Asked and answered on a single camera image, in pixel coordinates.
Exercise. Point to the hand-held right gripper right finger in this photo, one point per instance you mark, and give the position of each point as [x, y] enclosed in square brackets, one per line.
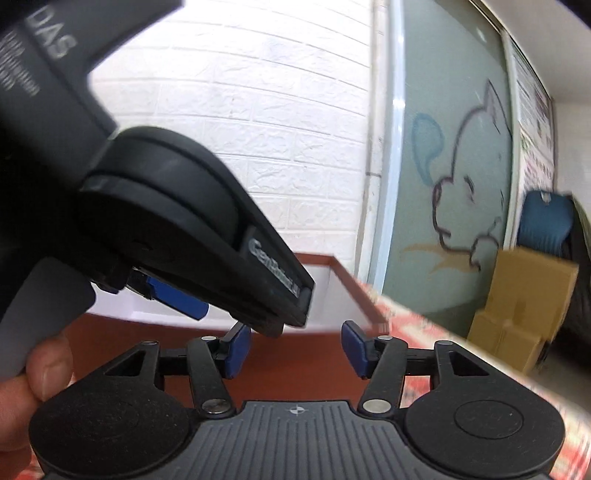
[354, 353]

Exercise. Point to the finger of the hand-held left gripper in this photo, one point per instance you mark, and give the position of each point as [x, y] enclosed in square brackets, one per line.
[175, 299]
[277, 277]

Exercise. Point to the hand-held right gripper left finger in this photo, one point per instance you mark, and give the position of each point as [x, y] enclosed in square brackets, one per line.
[238, 353]

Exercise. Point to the person's left hand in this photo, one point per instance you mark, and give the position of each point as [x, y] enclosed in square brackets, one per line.
[46, 369]

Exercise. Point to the cardboard box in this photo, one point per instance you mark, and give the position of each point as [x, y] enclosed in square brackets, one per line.
[531, 286]
[503, 341]

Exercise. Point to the plaid blanket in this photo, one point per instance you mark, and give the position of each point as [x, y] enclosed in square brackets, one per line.
[508, 369]

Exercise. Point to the blue chair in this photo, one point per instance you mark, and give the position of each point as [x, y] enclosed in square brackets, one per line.
[545, 221]

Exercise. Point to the green glass drawing board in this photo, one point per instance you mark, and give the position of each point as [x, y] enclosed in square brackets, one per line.
[443, 92]

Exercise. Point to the wall poster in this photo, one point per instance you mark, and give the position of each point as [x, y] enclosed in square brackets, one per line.
[535, 120]

